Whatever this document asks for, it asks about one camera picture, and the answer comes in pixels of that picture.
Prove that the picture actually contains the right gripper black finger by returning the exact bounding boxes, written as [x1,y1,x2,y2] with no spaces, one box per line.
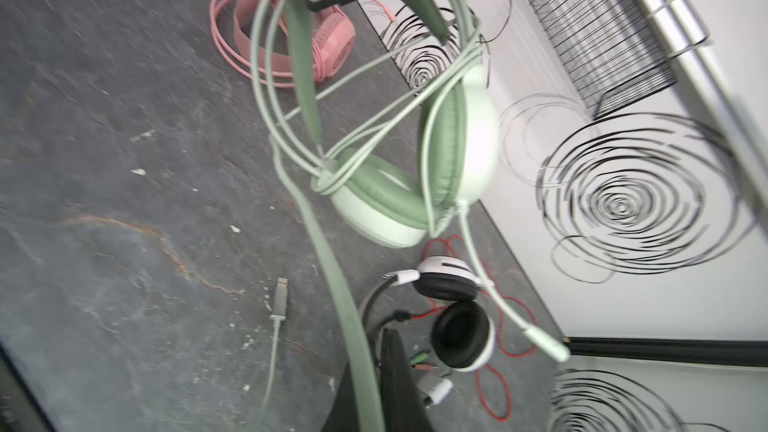
[322,327,434,432]

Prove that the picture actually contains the pink headphones with cable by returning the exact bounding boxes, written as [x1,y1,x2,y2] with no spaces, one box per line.
[208,0,397,90]

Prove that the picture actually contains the black white headphones red cable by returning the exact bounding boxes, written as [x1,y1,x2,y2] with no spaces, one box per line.
[358,235,541,423]

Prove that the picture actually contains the green headphones with cable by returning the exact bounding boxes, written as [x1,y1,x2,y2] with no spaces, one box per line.
[248,0,572,432]

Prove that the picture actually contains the black wire basket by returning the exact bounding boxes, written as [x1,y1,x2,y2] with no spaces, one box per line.
[528,0,708,118]

